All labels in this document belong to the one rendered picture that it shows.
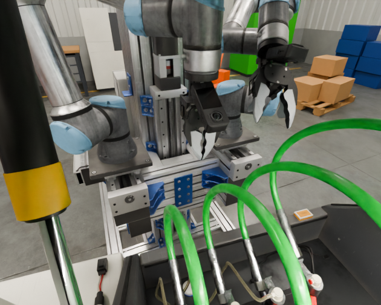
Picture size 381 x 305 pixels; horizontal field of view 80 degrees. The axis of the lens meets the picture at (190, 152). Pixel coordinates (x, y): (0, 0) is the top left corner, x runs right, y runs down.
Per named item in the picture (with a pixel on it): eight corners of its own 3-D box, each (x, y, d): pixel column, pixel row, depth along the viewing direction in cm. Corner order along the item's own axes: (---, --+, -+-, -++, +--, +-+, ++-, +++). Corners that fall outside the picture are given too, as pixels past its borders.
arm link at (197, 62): (227, 49, 42) (185, 52, 40) (225, 75, 45) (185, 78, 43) (213, 45, 48) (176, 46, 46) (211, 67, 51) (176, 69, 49)
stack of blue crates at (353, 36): (326, 77, 602) (343, 24, 537) (339, 75, 618) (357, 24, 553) (374, 89, 505) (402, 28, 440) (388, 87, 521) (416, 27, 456)
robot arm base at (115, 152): (97, 147, 93) (91, 126, 88) (133, 141, 98) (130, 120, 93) (99, 167, 81) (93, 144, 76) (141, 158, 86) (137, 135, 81)
